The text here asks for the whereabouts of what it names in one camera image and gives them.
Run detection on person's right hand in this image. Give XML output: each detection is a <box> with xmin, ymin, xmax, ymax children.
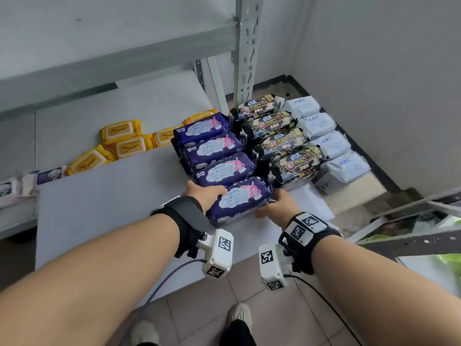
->
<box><xmin>254</xmin><ymin>188</ymin><xmax>302</xmax><ymax>231</ymax></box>

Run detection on person's left hand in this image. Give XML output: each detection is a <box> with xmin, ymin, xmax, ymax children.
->
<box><xmin>182</xmin><ymin>180</ymin><xmax>228</xmax><ymax>215</ymax></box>

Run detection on white metal shelf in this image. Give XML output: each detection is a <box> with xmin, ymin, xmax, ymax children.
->
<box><xmin>0</xmin><ymin>0</ymin><xmax>266</xmax><ymax>242</ymax></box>

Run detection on person's right forearm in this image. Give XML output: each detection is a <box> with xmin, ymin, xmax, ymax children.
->
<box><xmin>309</xmin><ymin>234</ymin><xmax>461</xmax><ymax>346</ymax></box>

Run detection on person's left forearm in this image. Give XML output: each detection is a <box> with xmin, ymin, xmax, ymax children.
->
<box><xmin>0</xmin><ymin>212</ymin><xmax>181</xmax><ymax>346</ymax></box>

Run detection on person's right beige shoe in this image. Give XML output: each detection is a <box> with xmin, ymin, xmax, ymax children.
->
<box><xmin>227</xmin><ymin>303</ymin><xmax>254</xmax><ymax>332</ymax></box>

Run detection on person's beige shoe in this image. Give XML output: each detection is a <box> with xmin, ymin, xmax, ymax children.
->
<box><xmin>227</xmin><ymin>303</ymin><xmax>254</xmax><ymax>332</ymax></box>
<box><xmin>130</xmin><ymin>319</ymin><xmax>161</xmax><ymax>346</ymax></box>

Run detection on person's black trousers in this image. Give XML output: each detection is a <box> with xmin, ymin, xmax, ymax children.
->
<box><xmin>135</xmin><ymin>319</ymin><xmax>257</xmax><ymax>346</ymax></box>

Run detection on person's left beige shoe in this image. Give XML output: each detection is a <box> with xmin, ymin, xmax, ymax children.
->
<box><xmin>130</xmin><ymin>319</ymin><xmax>161</xmax><ymax>346</ymax></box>

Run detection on white marker plate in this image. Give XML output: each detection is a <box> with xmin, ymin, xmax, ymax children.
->
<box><xmin>288</xmin><ymin>211</ymin><xmax>328</xmax><ymax>247</ymax></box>

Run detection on white rectangular board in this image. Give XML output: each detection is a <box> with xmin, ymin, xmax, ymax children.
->
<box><xmin>35</xmin><ymin>140</ymin><xmax>336</xmax><ymax>309</ymax></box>

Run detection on green mesh bag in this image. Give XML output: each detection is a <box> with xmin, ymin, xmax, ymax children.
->
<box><xmin>437</xmin><ymin>254</ymin><xmax>461</xmax><ymax>274</ymax></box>

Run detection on black wrist strap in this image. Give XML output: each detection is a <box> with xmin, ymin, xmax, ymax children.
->
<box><xmin>278</xmin><ymin>211</ymin><xmax>343</xmax><ymax>275</ymax></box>
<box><xmin>151</xmin><ymin>196</ymin><xmax>213</xmax><ymax>259</ymax></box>

